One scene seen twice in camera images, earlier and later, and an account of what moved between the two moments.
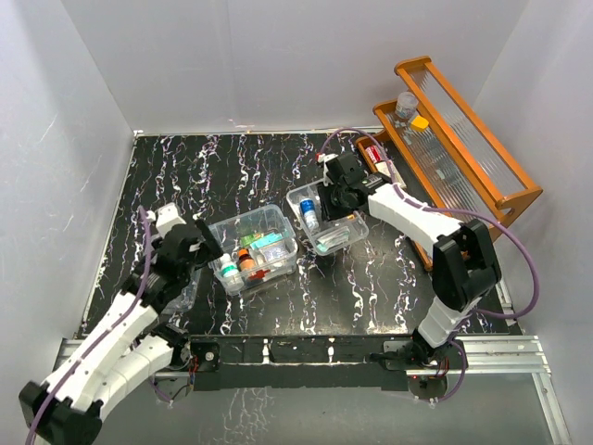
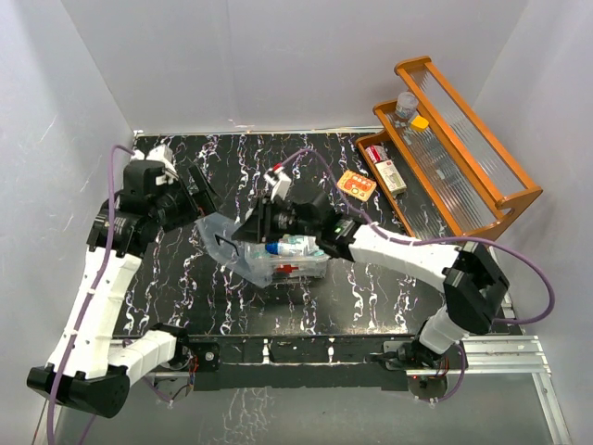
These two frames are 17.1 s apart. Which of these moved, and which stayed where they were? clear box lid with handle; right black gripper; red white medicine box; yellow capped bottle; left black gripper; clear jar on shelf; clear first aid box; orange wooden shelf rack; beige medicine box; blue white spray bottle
Moved: clear first aid box; blue white spray bottle; left black gripper; clear box lid with handle; right black gripper
Stayed: beige medicine box; yellow capped bottle; orange wooden shelf rack; red white medicine box; clear jar on shelf
